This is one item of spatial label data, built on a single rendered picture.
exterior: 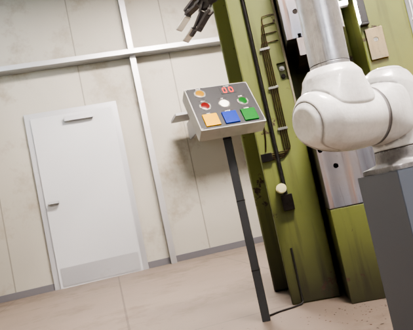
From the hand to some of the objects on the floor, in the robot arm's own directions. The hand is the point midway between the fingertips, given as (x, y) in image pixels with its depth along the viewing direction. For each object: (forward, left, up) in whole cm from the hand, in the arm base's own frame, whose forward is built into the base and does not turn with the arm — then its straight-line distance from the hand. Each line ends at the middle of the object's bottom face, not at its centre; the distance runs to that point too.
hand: (185, 30), depth 202 cm
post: (+50, -21, -132) cm, 143 cm away
